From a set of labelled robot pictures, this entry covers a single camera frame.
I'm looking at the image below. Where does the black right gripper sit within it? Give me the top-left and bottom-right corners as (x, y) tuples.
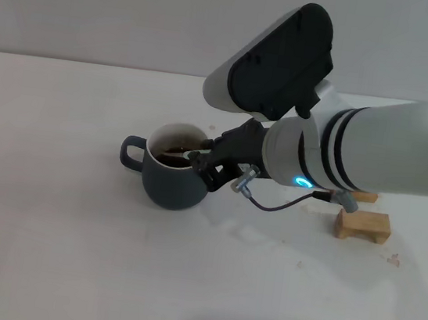
(183, 110), (283, 200)

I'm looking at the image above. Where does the metal spoon with blue handle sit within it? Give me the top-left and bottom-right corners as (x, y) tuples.
(158, 141), (211, 165)

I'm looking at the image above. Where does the dark grey ceramic coffee mug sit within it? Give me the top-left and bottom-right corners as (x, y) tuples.
(113, 114), (219, 216)

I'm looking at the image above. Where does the brown stained wooden block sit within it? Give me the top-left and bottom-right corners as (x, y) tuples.
(350, 189), (379, 205)

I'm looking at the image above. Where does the light notched wooden block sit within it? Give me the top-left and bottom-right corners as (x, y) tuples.
(332, 206), (394, 246)

